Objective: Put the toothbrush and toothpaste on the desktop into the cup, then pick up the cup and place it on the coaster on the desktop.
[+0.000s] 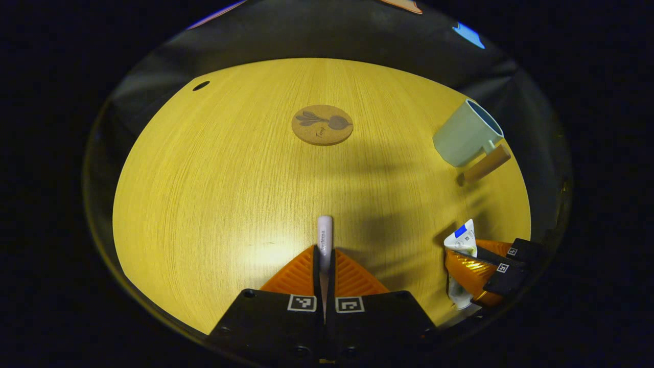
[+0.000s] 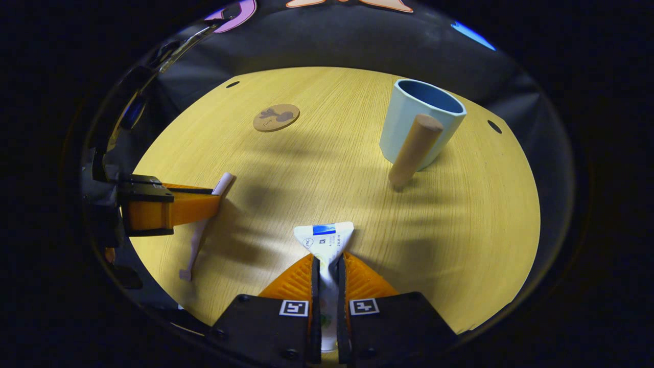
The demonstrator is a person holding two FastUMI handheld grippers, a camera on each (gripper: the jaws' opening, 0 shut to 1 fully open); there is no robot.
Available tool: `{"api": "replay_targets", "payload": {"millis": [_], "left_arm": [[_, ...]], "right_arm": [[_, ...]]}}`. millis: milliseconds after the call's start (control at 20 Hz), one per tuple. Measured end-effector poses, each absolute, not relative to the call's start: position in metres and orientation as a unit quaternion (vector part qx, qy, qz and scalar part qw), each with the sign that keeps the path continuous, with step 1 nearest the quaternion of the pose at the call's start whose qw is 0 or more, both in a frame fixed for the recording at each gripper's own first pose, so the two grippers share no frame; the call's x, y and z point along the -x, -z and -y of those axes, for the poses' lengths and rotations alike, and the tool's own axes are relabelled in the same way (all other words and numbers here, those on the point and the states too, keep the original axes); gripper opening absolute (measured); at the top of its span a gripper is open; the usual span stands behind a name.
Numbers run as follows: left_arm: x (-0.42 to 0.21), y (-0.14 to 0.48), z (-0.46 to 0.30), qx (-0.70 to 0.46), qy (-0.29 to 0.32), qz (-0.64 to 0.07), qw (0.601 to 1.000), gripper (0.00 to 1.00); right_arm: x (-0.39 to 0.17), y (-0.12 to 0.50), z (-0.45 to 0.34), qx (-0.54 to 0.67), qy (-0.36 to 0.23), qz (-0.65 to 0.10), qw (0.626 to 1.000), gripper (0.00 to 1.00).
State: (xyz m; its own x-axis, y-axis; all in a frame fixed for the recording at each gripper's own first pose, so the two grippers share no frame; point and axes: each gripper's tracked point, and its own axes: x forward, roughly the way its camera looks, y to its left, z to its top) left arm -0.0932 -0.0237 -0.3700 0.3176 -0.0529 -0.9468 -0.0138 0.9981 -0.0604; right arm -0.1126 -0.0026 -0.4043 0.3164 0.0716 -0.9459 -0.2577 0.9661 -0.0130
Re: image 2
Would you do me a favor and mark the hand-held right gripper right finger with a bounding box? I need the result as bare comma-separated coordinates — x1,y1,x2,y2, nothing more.
336,251,458,366

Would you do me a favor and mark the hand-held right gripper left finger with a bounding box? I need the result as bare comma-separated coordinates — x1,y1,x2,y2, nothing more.
207,254,322,368

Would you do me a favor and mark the white toothbrush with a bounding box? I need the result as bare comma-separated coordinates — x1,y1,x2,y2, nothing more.
179,172,235,282

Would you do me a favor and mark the white toothpaste tube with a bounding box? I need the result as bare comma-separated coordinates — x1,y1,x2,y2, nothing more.
294,221,355,353

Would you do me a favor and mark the round brown coaster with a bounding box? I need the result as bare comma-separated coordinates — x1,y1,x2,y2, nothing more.
253,104,300,133

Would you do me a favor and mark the light blue cup wooden handle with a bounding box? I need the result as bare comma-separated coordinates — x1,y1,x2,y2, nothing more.
379,79,467,191

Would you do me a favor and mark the wooden desktop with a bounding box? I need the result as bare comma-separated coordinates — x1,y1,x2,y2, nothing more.
130,66,541,335

